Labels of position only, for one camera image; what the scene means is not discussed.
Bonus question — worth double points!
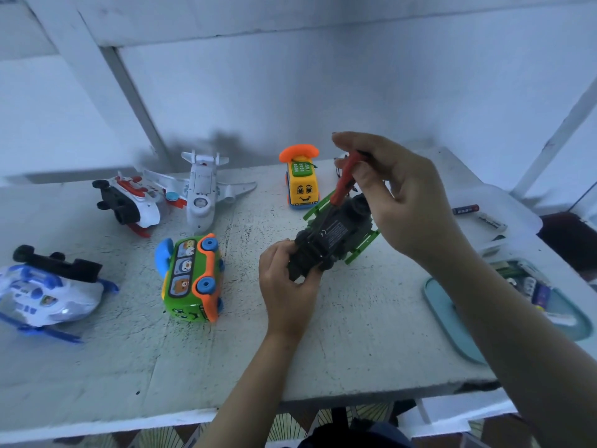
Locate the person's left hand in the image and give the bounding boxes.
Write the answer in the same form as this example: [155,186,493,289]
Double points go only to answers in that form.
[258,238,324,342]

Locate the pile of batteries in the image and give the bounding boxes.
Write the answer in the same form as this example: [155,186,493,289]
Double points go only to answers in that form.
[499,261,580,323]

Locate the white toy airplane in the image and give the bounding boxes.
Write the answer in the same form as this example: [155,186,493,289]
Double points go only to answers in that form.
[140,150,259,233]

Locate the person's dark trousers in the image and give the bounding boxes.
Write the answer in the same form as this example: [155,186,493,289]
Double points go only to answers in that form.
[298,419,416,448]

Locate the white blue toy vehicle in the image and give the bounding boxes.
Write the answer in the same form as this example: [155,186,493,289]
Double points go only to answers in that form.
[0,244,121,344]

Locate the black white toy car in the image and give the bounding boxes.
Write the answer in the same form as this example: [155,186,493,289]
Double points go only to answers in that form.
[334,156,360,187]

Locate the red white toy vehicle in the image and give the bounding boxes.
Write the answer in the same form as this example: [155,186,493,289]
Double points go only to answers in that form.
[91,172,186,239]

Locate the green orange toy car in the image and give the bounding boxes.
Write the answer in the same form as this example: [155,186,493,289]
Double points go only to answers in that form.
[154,233,225,324]

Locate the white wooden table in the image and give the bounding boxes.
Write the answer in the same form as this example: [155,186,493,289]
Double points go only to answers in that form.
[0,149,597,444]

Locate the person's right hand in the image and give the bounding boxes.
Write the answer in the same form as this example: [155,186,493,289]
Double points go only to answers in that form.
[331,132,468,271]

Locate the dark brown storage box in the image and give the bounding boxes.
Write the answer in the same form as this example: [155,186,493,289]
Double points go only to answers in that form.
[539,212,597,276]

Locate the dark green toy helicopter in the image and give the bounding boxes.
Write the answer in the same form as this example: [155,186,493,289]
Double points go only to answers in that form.
[286,193,382,282]

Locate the clear plastic container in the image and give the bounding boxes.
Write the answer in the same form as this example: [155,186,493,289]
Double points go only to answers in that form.
[448,184,544,259]

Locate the teal container lid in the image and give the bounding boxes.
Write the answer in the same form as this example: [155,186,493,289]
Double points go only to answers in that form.
[422,259,595,365]

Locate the white grey battery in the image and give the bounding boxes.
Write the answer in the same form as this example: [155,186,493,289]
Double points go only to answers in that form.
[478,212,509,232]

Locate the person's left forearm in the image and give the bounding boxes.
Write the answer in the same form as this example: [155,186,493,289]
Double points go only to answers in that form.
[194,331,307,448]

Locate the yellow orange toy car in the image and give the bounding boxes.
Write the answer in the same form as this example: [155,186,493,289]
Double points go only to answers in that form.
[278,144,321,209]

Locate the red screwdriver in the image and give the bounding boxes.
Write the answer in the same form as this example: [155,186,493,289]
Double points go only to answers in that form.
[328,151,374,209]

